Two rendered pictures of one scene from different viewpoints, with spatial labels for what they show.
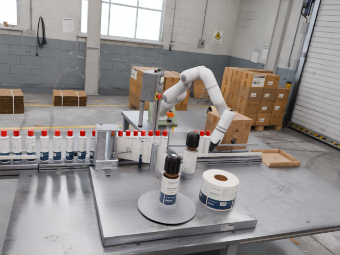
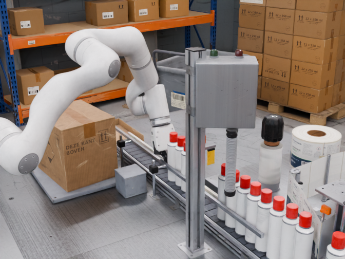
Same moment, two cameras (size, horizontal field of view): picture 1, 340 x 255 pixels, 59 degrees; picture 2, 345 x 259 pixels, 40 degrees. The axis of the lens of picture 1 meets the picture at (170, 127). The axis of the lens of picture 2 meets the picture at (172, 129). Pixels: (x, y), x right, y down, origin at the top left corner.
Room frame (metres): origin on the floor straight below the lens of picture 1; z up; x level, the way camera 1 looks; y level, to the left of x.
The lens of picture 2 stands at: (2.39, 1.42, 1.78)
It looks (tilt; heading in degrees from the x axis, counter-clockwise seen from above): 21 degrees down; 261
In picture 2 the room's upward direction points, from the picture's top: 1 degrees counter-clockwise
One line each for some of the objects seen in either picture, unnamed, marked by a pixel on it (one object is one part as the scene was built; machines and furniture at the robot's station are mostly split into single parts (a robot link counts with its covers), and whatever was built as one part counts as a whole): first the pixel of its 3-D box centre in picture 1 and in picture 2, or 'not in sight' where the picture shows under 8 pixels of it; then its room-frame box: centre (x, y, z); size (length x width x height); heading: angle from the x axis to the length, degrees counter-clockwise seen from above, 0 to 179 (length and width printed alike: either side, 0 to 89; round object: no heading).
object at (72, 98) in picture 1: (69, 97); not in sight; (6.10, 2.16, 0.11); 0.65 x 0.54 x 0.22; 115
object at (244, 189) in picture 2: (149, 144); (244, 205); (1.96, 0.13, 0.98); 0.05 x 0.05 x 0.20
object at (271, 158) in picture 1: (274, 157); (108, 134); (2.37, -0.90, 0.85); 0.30 x 0.26 x 0.04; 112
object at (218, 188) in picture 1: (218, 189); (314, 149); (1.51, -0.31, 0.95); 0.20 x 0.20 x 0.14
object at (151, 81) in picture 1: (153, 85); (225, 91); (2.04, 0.15, 1.38); 0.17 x 0.10 x 0.19; 167
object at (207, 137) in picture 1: (206, 143); (173, 156); (2.12, -0.29, 0.98); 0.05 x 0.05 x 0.20
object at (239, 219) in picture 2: (198, 145); (171, 169); (2.14, -0.23, 0.96); 1.07 x 0.01 x 0.01; 112
